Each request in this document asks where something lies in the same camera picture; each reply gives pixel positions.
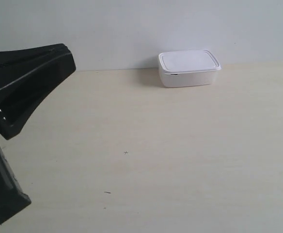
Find white lidded plastic container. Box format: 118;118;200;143
158;50;221;88

